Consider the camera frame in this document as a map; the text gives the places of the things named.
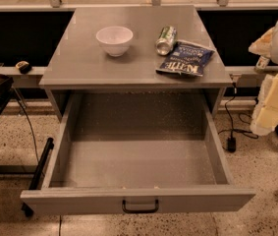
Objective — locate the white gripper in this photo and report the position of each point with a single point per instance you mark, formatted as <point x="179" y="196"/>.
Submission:
<point x="265" y="116"/>

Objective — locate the green soda can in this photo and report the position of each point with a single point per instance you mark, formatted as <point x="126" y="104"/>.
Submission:
<point x="166" y="40"/>

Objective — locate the open grey top drawer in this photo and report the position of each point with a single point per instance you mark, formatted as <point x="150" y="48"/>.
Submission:
<point x="138" y="147"/>

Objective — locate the grey drawer cabinet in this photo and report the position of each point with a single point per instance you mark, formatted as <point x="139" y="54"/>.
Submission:
<point x="80" y="63"/>

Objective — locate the small glass bottle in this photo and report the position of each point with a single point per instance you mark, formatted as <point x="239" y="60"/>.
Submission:
<point x="261" y="64"/>

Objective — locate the black power adapter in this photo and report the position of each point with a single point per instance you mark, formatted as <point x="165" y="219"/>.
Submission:
<point x="231" y="144"/>

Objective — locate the blue kettle chips bag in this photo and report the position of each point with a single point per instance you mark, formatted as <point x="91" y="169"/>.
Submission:
<point x="187" y="58"/>

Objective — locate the white ceramic bowl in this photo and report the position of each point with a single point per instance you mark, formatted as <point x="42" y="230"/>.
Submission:
<point x="115" y="41"/>

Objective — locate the black yellow tape measure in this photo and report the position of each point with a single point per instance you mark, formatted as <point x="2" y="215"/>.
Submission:
<point x="23" y="67"/>

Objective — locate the black floor bar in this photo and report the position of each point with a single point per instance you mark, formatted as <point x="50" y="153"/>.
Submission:
<point x="37" y="174"/>

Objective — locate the black drawer handle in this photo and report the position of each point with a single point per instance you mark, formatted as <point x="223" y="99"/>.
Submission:
<point x="139" y="208"/>

